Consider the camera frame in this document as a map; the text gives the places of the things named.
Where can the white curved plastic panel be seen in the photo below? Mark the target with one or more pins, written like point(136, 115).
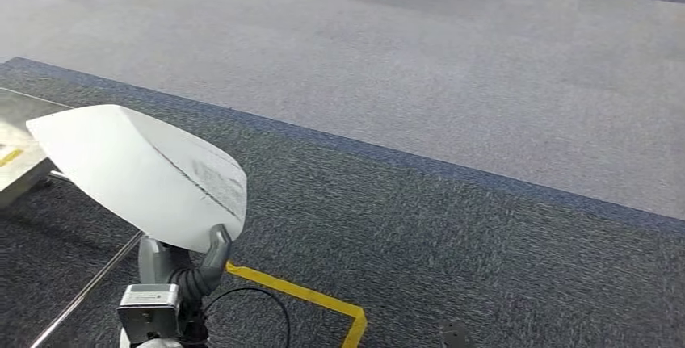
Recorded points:
point(134, 174)

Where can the steel workbench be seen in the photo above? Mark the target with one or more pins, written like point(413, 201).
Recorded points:
point(21, 121)

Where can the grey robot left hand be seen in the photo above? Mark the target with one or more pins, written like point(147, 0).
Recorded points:
point(155, 265)

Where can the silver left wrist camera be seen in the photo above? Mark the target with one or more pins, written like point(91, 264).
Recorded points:
point(149, 313)

